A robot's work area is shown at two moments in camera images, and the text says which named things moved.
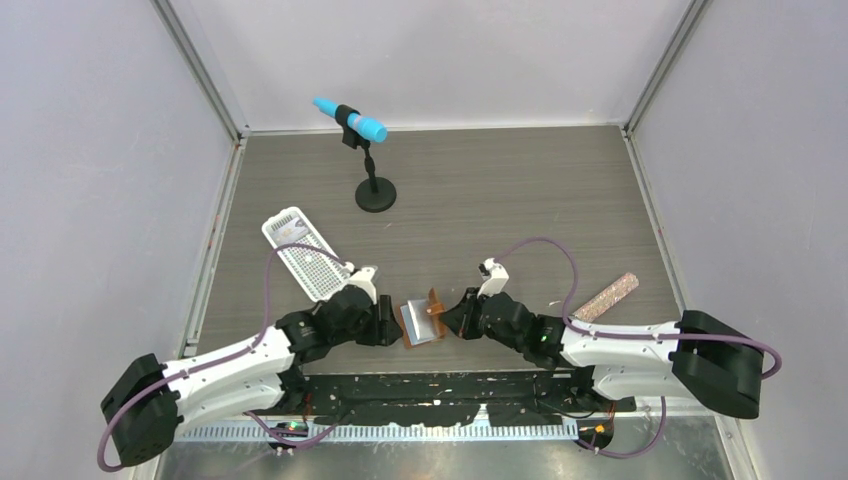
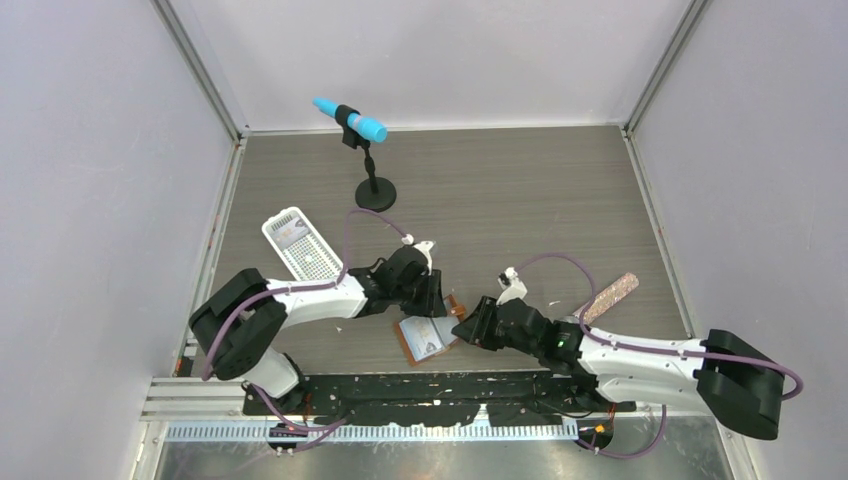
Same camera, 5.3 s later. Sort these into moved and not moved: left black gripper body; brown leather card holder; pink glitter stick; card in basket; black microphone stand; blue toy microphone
Moved: left black gripper body; brown leather card holder
Not moved: blue toy microphone; black microphone stand; pink glitter stick; card in basket
